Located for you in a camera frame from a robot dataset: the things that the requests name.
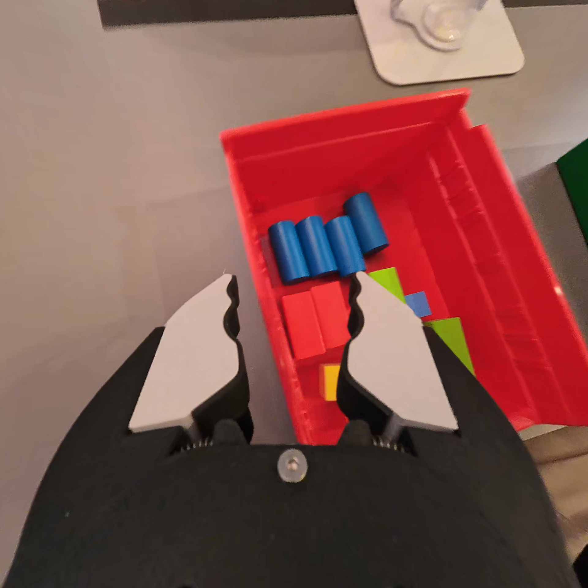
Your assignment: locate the person's leg in tan pants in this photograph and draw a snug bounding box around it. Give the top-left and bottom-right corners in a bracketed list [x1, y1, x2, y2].
[519, 423, 588, 568]

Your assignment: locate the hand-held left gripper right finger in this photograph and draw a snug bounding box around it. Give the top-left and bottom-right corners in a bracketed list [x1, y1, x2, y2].
[337, 271, 460, 443]

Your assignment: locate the green wooden wedge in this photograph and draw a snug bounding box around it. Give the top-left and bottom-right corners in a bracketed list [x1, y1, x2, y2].
[423, 317, 476, 375]
[367, 267, 407, 306]

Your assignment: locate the white pole with clear foot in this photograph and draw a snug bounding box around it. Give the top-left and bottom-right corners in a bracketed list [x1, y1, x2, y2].
[390, 0, 488, 51]

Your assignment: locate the red plastic bin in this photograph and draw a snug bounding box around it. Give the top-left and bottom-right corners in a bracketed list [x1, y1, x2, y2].
[220, 88, 588, 445]

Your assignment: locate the red wooden block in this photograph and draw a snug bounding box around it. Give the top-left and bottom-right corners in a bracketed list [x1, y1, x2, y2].
[311, 281, 352, 351]
[281, 292, 327, 360]

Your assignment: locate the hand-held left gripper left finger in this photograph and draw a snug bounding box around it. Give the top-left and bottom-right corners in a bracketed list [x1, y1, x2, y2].
[129, 274, 254, 443]

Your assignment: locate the green plastic bin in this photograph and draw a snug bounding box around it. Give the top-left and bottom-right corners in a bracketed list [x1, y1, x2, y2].
[556, 137, 588, 221]

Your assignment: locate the small blue wooden cube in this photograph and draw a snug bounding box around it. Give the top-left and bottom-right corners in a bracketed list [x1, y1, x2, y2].
[405, 292, 433, 319]

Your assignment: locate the yellow wooden block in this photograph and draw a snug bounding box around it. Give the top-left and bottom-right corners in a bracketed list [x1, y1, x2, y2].
[319, 364, 341, 401]

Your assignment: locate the blue wooden cylinder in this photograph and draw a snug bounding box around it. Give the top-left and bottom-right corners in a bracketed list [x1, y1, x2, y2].
[325, 216, 367, 277]
[344, 193, 389, 255]
[268, 221, 309, 285]
[295, 216, 338, 278]

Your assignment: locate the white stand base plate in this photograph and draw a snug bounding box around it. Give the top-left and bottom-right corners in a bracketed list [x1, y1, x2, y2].
[354, 0, 525, 86]

